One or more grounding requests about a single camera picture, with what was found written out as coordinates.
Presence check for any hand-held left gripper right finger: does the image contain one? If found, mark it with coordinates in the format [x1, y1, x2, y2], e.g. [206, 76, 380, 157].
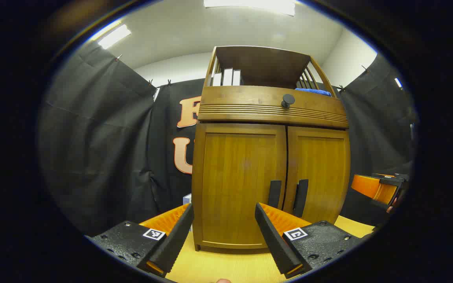
[255, 202, 374, 279]

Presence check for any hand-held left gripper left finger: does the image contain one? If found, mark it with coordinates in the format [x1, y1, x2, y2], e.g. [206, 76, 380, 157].
[85, 203, 194, 277]

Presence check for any black door handle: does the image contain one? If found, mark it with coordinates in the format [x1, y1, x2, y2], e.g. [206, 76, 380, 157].
[293, 179, 309, 218]
[268, 180, 282, 209]

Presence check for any wooden cabinet door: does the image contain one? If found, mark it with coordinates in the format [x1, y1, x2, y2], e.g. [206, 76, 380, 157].
[201, 124, 287, 246]
[284, 127, 349, 224]

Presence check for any wooden double-door shoe cabinet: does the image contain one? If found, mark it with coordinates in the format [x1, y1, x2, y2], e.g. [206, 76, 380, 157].
[191, 46, 351, 251]

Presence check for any wooden ribbed cabinet drawer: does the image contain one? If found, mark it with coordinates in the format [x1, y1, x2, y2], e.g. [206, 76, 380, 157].
[198, 86, 349, 129]

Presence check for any blue cloth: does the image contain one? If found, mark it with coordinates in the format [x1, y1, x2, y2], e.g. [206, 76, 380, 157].
[295, 88, 332, 97]

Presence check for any black backdrop cloth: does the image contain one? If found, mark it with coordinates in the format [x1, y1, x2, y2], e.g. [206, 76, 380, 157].
[38, 39, 420, 236]

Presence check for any small ceiling light panel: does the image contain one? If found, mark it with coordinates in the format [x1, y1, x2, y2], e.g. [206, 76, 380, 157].
[98, 24, 131, 50]

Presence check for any long ceiling light panel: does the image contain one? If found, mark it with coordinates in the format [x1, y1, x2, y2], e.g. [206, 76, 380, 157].
[204, 0, 296, 16]

